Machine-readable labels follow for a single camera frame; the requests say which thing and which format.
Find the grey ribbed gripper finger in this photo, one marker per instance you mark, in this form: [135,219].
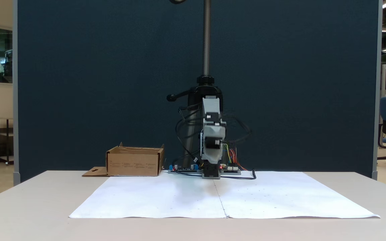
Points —
[209,155]

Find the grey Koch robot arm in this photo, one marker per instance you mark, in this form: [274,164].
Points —
[210,107]

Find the green circuit board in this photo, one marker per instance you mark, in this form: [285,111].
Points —
[231,171]

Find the blue circuit board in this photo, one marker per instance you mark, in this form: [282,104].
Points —
[183,170]

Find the black stand clamp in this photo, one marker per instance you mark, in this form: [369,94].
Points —
[209,88]

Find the white paper sheet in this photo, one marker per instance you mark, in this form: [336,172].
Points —
[152,197]
[280,197]

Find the brown cardboard box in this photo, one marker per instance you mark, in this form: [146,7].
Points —
[132,164]

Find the dark blue partition panel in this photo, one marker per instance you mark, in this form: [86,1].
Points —
[95,83]

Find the metal camera stand pole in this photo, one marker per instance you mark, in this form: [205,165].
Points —
[206,40]

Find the framed wall window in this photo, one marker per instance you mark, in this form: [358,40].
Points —
[2,55]

